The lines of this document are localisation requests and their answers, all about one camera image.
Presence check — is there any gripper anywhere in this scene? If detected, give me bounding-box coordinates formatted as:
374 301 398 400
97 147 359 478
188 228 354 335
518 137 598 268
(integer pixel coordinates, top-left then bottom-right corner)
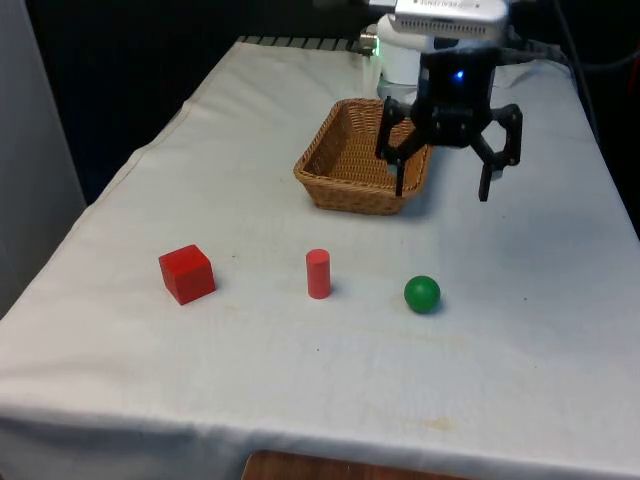
374 45 524 203

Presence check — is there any green ball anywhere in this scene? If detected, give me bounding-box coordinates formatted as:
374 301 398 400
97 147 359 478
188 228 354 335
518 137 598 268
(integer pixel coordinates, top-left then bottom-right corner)
403 275 442 316

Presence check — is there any wicker basket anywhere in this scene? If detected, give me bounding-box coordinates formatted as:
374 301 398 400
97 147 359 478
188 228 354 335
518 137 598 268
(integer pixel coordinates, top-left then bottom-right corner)
293 98 437 217

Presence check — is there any red cylinder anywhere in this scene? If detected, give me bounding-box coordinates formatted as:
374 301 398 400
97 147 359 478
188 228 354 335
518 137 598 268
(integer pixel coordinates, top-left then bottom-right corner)
305 248 333 301

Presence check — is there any red cube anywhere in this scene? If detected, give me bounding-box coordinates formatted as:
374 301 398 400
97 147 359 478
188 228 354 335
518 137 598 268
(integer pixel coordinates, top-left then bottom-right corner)
158 244 217 305

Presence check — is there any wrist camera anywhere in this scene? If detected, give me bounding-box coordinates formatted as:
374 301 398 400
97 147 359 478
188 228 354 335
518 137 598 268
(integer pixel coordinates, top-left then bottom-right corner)
393 0 510 39

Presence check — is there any black cable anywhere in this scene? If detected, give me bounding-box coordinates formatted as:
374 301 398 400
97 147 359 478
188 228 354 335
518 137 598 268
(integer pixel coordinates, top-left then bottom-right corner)
552 0 604 149

